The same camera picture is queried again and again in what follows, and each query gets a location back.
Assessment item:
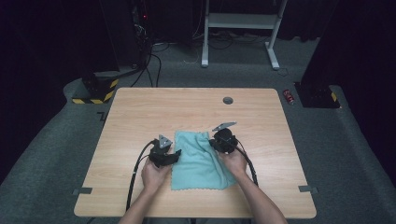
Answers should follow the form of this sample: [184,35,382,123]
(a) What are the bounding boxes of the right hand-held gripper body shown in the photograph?
[211,121,239,154]

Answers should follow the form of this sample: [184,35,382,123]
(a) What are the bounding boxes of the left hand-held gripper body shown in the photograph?
[148,133,174,169]

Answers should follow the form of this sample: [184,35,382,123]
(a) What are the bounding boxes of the teal cloth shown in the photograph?
[170,130,238,191]

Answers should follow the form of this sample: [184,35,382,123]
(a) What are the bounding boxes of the person's left hand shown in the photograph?
[141,159,173,194]

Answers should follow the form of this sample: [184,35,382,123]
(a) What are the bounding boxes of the person's right hand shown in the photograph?
[217,147,248,179]

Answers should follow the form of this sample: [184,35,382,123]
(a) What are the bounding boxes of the red can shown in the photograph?
[282,89,295,105]

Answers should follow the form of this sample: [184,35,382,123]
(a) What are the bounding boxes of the grey tape strip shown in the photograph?
[298,185,319,194]
[72,187,93,196]

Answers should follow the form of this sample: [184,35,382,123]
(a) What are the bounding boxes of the black base with yellow stripes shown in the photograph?
[71,72,120,105]

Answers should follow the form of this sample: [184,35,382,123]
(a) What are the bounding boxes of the black stand base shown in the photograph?
[293,81,341,109]

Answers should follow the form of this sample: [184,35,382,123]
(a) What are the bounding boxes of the dark equipment rack with light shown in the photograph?
[130,0,154,68]

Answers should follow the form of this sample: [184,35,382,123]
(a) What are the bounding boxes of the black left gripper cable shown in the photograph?
[125,139,157,213]

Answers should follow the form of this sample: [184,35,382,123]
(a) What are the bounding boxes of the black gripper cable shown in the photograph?
[234,141,260,188]
[125,139,157,213]

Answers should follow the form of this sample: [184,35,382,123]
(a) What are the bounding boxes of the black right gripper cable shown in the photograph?
[234,141,260,188]

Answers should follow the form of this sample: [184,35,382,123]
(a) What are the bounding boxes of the black floor cables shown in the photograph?
[130,40,171,88]

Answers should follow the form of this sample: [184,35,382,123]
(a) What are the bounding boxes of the white metal stand frame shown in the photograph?
[200,0,289,71]

